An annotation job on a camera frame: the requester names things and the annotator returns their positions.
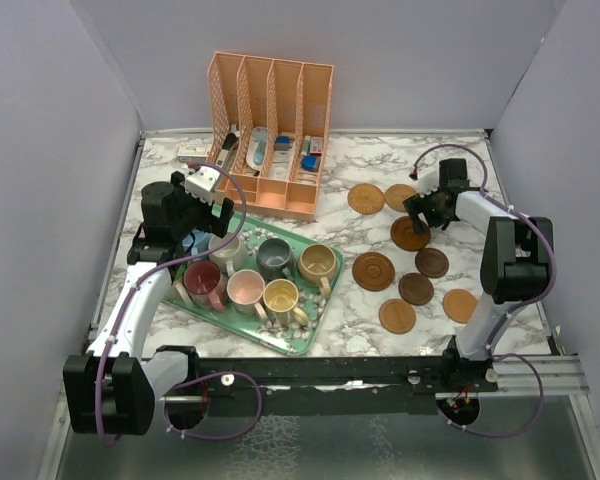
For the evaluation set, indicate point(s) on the red white small box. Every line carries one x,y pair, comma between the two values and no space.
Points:
312,146

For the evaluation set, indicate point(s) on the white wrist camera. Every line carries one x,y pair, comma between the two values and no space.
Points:
427,181
201,182

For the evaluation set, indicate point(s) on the blue stamp box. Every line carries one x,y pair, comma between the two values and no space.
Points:
311,163

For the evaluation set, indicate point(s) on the light orange wooden coaster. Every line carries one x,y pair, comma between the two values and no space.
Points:
397,316

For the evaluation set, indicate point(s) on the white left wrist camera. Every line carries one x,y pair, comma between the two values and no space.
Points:
201,182

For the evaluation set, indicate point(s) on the brown wooden ringed coaster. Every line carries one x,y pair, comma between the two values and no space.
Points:
404,236

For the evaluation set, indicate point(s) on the blue correction tape package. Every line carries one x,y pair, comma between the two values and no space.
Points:
257,148

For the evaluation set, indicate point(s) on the tan brown mug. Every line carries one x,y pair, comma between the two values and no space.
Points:
317,266

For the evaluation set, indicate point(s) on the black white stapler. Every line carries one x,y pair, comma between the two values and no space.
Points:
228,151

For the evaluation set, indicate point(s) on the small white staples box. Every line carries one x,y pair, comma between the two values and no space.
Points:
192,152

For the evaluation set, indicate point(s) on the woven rattan coaster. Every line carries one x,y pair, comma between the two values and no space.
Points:
366,198
397,194

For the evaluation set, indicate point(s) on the dark walnut coaster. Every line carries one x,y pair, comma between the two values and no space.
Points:
416,289
431,262

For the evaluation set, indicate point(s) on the pink mug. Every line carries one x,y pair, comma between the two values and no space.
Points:
245,290

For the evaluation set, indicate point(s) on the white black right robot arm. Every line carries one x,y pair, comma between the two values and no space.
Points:
517,267

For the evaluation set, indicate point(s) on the beige grey mug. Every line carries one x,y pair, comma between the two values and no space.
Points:
232,257

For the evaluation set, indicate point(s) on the maroon red mug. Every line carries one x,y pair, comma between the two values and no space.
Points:
206,285

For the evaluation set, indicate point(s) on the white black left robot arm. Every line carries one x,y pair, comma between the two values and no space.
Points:
110,390

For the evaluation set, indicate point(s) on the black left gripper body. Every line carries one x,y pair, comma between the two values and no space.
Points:
195,213

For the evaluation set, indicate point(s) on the orange plastic desk organizer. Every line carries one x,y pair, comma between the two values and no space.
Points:
285,96

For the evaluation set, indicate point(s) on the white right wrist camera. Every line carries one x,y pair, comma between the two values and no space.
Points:
427,181

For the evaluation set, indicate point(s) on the light blue mug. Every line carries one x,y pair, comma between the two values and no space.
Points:
196,242

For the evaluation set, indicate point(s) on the yellow mug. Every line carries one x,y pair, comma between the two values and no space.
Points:
281,298

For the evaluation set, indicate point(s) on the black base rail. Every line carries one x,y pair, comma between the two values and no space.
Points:
325,386

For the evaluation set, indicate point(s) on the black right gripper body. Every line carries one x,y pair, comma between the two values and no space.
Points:
430,206

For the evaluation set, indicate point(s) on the white packaged item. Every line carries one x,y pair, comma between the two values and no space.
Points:
282,156

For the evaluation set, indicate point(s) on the green mug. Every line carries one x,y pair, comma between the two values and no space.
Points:
178,293

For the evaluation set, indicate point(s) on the green floral tray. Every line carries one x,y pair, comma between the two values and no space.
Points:
291,338

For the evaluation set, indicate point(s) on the dark grey blue mug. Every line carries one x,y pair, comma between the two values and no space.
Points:
275,260

